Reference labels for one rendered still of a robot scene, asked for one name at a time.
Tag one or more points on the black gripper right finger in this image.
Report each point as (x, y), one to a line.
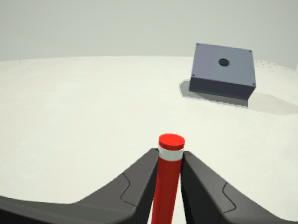
(209, 199)

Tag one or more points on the red peg with white band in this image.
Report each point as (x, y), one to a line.
(172, 148)

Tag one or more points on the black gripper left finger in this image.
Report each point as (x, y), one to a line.
(125, 200)

